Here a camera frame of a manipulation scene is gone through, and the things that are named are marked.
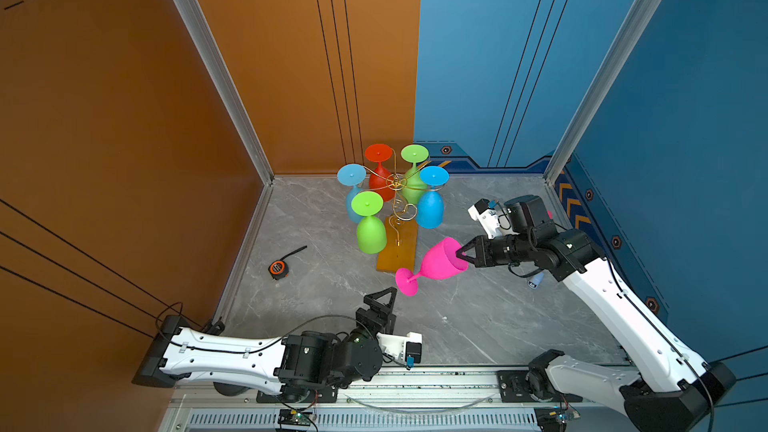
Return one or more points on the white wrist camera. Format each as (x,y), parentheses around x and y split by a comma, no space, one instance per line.
(405,351)
(492,219)

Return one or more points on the green wine glass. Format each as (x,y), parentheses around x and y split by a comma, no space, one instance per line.
(413,186)
(371,231)

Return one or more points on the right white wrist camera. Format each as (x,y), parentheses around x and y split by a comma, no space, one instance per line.
(492,219)

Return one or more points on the red wine glass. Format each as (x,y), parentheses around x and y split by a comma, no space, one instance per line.
(379,178)

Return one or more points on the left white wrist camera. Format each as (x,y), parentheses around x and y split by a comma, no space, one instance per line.
(405,351)

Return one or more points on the small blue grey clip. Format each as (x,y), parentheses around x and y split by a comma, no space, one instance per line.
(536,280)

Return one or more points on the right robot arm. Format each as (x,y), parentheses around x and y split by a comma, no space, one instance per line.
(667,387)

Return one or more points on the front green wine glass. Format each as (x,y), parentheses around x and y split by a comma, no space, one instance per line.
(371,231)

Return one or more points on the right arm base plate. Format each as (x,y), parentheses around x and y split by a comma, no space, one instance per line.
(514,387)

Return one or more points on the gold wire glass rack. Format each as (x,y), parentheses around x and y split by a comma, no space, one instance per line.
(400,207)

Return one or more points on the orange black tape measure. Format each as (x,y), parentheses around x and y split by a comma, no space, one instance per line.
(279,269)

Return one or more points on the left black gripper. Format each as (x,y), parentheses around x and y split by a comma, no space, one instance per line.
(375,324)

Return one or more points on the left circuit board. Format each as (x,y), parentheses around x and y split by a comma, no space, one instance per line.
(293,420)

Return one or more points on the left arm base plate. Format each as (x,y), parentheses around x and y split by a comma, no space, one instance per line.
(291,394)

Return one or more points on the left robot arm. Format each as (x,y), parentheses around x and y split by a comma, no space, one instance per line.
(288,366)

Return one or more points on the circuit board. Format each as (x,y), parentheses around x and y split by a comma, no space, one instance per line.
(555,419)
(293,420)

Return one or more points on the light blue wine glass left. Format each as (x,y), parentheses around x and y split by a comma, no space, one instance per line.
(352,175)

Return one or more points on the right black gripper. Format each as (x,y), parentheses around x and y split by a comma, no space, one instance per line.
(481,248)

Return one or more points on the aluminium front rail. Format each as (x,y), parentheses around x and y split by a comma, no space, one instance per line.
(437,398)

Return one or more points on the wooden rack base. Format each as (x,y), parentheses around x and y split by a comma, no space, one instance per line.
(400,251)

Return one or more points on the right circuit board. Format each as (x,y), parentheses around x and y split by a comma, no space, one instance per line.
(555,419)

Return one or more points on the pink wine glass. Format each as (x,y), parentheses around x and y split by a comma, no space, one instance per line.
(439,263)

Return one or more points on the back green wine glass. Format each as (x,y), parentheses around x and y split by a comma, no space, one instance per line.
(413,186)

